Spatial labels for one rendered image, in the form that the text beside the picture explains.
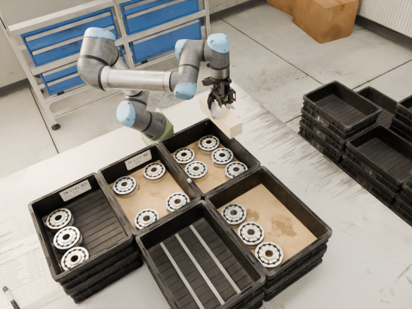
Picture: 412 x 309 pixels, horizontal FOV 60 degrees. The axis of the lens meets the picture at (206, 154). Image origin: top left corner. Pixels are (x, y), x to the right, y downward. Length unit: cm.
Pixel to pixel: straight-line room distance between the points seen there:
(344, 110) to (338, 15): 184
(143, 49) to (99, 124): 78
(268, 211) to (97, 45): 93
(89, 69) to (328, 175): 118
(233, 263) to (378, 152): 140
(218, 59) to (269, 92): 218
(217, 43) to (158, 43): 222
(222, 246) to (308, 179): 61
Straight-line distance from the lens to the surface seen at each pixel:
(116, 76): 137
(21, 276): 174
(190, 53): 131
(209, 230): 144
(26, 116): 383
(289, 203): 147
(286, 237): 143
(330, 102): 260
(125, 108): 177
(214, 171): 162
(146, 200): 157
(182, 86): 126
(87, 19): 315
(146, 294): 150
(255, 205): 150
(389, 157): 246
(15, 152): 347
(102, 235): 153
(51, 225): 161
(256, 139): 195
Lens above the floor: 205
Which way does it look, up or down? 46 degrees down
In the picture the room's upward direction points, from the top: 6 degrees counter-clockwise
